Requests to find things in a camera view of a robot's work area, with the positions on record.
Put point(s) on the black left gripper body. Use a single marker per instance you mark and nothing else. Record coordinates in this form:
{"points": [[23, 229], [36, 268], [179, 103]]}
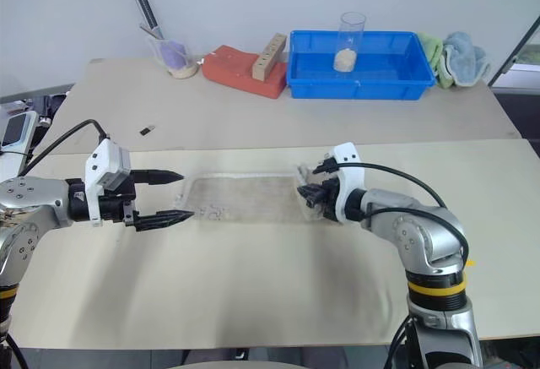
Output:
{"points": [[114, 208]]}

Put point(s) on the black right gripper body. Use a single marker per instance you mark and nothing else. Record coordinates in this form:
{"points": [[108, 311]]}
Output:
{"points": [[333, 200]]}

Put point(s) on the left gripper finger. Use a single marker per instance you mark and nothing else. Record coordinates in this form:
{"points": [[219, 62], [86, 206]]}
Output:
{"points": [[156, 177], [156, 220]]}

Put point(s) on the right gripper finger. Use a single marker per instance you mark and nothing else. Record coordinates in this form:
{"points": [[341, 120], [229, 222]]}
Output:
{"points": [[314, 196], [327, 167]]}

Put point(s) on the clear plastic bag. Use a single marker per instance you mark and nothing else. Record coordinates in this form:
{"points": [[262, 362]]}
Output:
{"points": [[249, 196]]}

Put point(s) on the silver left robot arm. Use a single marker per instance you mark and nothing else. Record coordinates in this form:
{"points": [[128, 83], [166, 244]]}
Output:
{"points": [[25, 200]]}

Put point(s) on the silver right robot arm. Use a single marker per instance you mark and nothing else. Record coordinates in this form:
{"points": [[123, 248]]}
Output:
{"points": [[422, 234]]}

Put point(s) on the small black clip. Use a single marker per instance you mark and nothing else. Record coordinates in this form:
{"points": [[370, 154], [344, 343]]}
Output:
{"points": [[147, 130]]}

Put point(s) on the blue plastic bin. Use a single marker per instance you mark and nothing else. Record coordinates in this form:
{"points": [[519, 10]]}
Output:
{"points": [[379, 84]]}

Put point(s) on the beige lump in cylinder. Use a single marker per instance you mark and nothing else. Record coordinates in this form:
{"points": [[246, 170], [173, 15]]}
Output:
{"points": [[345, 61]]}

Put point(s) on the clear glass beaker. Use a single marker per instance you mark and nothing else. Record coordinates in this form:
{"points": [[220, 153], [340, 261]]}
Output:
{"points": [[177, 67]]}

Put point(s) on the purple item in beaker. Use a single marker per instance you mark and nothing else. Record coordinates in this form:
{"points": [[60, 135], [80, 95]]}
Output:
{"points": [[173, 54]]}

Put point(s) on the wooden block with holes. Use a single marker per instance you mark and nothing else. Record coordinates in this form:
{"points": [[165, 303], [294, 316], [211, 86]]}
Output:
{"points": [[268, 58]]}

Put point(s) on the white device with screen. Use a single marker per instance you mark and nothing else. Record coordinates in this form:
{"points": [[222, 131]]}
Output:
{"points": [[17, 128]]}

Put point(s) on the red rectangular block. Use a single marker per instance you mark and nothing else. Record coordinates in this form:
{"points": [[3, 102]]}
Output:
{"points": [[228, 69]]}

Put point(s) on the clear glass cylinder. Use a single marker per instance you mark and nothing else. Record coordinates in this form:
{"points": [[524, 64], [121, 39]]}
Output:
{"points": [[352, 33]]}

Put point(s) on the green cloth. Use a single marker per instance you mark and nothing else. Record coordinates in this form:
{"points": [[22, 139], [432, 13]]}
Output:
{"points": [[432, 52]]}

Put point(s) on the light blue cloth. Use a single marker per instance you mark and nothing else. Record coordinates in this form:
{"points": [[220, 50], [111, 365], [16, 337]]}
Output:
{"points": [[464, 58]]}

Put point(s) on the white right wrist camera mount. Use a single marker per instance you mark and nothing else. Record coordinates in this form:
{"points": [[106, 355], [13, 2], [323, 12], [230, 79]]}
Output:
{"points": [[350, 183]]}

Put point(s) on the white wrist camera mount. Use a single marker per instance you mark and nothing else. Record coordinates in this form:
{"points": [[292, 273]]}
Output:
{"points": [[95, 166], [350, 183]]}

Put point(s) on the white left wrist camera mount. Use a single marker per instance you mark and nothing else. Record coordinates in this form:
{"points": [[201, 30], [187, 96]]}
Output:
{"points": [[95, 166]]}

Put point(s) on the dark metal frame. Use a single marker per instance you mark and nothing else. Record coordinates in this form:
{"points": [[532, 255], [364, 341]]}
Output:
{"points": [[516, 50]]}

